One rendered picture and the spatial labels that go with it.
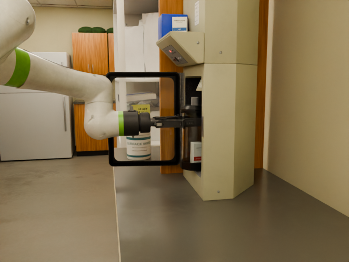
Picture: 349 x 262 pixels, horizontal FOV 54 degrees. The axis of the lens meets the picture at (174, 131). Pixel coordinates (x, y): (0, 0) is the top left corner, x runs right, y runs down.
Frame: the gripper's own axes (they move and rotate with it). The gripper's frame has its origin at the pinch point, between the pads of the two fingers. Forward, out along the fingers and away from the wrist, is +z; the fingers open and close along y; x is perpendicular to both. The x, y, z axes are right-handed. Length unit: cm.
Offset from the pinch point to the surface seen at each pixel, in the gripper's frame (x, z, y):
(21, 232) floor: 119, -119, 184
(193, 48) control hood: -25.5, -2.9, -14.3
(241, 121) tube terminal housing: -0.3, 15.2, -9.9
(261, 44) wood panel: -30, 37, 24
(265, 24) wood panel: -39, 39, 24
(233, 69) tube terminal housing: -18.5, 10.8, -13.9
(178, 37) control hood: -28.9, -7.6, -14.4
